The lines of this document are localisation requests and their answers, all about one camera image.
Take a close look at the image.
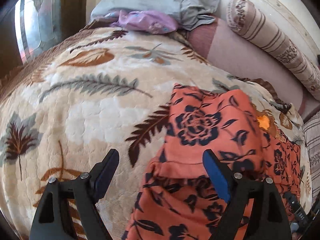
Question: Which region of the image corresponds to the orange floral blouse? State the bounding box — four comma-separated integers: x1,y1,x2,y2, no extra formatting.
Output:
123,84,301,239

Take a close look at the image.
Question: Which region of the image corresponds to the striped floral quilt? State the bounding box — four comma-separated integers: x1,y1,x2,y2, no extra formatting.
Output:
303,112,320,203

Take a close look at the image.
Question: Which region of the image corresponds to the cream leaf-pattern fleece blanket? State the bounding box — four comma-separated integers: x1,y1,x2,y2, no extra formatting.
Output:
1,28,312,239

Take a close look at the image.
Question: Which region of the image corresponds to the pink bolster cushion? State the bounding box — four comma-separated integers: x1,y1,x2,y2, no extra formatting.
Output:
187,18,319,121

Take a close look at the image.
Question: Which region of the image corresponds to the striped floral pillow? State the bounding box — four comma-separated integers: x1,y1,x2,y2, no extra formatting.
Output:
227,0,319,100

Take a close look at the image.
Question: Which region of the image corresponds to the stained glass window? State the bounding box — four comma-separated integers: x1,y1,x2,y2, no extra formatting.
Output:
15,0,62,63

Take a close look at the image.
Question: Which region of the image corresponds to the small purple garment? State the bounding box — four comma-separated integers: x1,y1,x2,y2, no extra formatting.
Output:
110,10,178,34

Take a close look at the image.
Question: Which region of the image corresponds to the grey-blue pillow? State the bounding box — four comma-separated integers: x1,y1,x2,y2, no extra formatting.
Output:
91,0,221,31

